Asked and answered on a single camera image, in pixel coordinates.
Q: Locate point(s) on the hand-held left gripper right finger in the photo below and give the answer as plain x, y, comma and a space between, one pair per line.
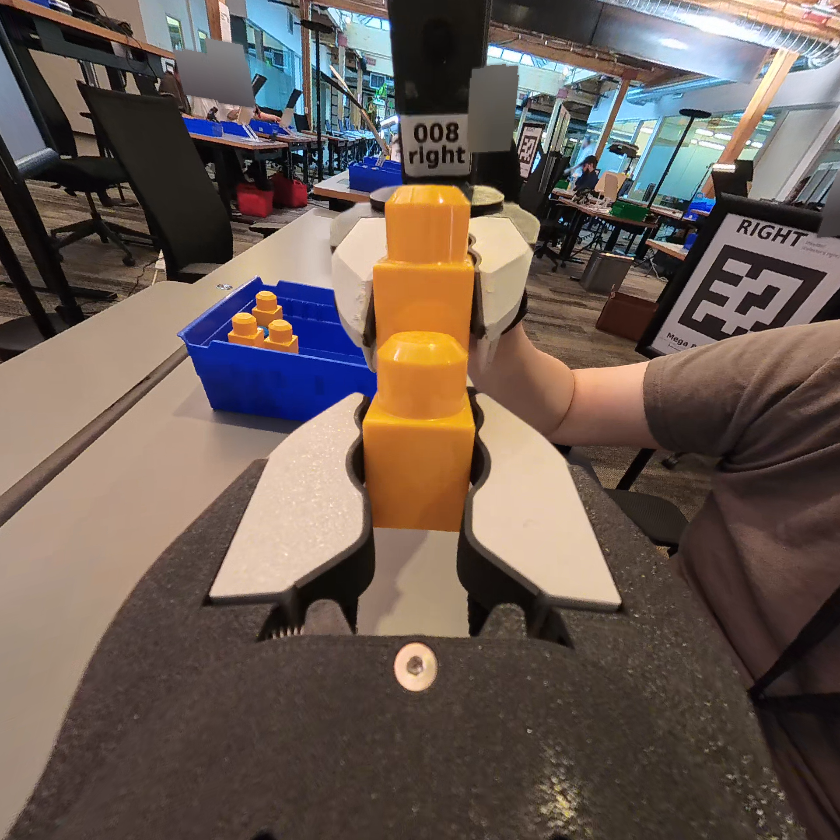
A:
538, 525

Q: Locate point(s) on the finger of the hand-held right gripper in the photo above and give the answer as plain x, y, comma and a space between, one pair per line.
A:
505, 262
354, 262

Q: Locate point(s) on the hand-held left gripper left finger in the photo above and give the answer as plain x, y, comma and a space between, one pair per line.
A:
295, 525

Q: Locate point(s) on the yellow two-stud block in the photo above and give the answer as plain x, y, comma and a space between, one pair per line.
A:
246, 331
420, 472

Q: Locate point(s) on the blue plastic bin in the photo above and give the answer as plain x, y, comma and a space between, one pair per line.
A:
275, 387

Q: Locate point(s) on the person's right hand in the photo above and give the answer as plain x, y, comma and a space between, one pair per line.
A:
525, 380

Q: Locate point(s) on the blue storage bin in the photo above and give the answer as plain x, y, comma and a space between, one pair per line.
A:
367, 177

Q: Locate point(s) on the red bag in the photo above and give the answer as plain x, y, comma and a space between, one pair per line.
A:
290, 191
254, 202

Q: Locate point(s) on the grey waste bin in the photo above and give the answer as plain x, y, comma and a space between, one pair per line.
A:
607, 272

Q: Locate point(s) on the small marker code sign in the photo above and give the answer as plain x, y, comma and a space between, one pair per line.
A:
528, 151

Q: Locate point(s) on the green storage bin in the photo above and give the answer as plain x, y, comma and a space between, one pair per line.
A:
628, 211

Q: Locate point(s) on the brown cardboard box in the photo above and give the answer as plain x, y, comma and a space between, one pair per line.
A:
627, 318

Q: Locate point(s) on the row of office desks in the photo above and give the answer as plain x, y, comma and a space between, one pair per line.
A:
229, 141

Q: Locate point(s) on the black high-back office chair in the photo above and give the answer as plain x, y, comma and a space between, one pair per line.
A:
170, 184

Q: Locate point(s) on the black floor lamp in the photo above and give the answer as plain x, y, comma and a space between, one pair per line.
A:
694, 113

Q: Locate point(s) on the framed marker code sign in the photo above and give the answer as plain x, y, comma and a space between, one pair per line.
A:
754, 289

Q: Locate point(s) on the black swivel chair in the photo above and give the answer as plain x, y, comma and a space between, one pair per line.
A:
79, 174

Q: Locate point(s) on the black screen easel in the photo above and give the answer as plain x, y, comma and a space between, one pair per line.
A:
49, 253

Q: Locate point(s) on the framed grey screen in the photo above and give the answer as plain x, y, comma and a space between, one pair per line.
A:
16, 111

